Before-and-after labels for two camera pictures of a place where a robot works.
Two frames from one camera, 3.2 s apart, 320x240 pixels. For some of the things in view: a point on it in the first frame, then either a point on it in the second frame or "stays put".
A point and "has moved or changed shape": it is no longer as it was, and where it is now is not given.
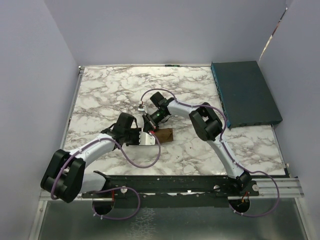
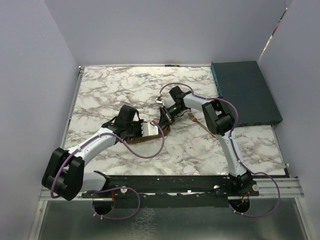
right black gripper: x=148 y=117 to x=164 y=120
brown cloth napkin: x=164 y=135 has moved or changed shape
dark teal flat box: x=245 y=97 stays put
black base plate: x=199 y=191 stays put
